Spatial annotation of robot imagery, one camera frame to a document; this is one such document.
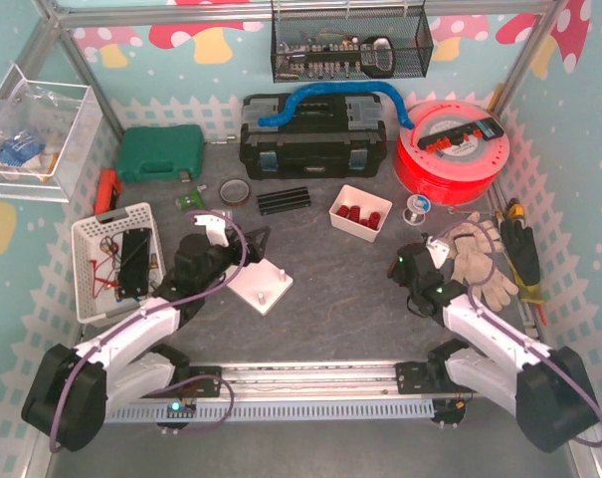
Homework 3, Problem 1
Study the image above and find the black aluminium extrusion block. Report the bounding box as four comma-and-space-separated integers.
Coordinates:
257, 186, 311, 216

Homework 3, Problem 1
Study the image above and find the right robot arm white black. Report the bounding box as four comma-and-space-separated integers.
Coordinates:
387, 242, 602, 453

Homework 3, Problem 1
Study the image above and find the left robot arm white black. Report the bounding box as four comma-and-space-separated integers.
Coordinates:
21, 226, 271, 453

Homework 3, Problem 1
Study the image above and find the red spring in tray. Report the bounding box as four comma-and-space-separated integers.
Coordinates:
335, 204, 360, 224
359, 211, 382, 231

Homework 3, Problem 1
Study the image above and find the white spring tray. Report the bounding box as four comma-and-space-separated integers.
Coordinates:
328, 185, 393, 243

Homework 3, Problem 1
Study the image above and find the brown tape roll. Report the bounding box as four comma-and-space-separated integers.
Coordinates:
219, 178, 251, 207

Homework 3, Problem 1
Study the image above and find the white work glove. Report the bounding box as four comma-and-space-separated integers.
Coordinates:
444, 211, 518, 312

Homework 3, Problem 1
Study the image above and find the green small tool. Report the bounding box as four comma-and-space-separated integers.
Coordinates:
175, 185, 207, 211

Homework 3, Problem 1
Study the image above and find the black device in basket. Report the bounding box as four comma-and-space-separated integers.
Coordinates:
116, 228, 151, 300

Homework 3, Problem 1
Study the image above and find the white perforated basket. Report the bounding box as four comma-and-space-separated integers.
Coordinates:
72, 202, 165, 326

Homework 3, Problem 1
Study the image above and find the orange utility knife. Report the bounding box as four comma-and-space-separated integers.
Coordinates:
94, 168, 122, 215

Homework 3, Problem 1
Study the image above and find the red filament spool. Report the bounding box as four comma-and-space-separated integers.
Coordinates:
393, 100, 510, 206

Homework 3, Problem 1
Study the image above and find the green plastic case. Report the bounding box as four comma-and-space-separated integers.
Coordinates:
115, 124, 205, 183

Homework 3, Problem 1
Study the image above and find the black toolbox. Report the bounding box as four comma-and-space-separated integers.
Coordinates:
239, 94, 387, 180

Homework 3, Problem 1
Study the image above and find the black red terminal strip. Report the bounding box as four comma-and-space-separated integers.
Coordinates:
417, 118, 504, 153

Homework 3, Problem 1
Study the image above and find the blue white glove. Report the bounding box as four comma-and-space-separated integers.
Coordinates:
0, 130, 46, 169

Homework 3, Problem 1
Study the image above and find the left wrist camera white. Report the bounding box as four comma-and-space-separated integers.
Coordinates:
190, 212, 230, 247

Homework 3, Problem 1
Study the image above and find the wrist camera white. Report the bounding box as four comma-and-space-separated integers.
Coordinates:
425, 237, 451, 270
190, 212, 230, 247

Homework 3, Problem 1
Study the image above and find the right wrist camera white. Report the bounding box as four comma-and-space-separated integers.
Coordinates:
425, 237, 451, 270

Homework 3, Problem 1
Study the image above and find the white peg base plate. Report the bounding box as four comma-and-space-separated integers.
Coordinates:
228, 259, 294, 316

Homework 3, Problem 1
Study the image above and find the solder wire spool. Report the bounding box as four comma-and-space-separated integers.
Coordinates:
402, 194, 431, 226

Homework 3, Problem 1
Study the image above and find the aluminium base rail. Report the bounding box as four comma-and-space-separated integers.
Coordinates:
100, 360, 520, 424

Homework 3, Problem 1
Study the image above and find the blue corrugated hose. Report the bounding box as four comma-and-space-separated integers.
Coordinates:
258, 82, 415, 131

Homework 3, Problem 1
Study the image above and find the black wire mesh basket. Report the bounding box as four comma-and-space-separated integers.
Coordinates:
270, 5, 433, 83

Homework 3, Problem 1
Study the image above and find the clear acrylic wall box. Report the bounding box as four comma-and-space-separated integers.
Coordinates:
0, 65, 102, 203

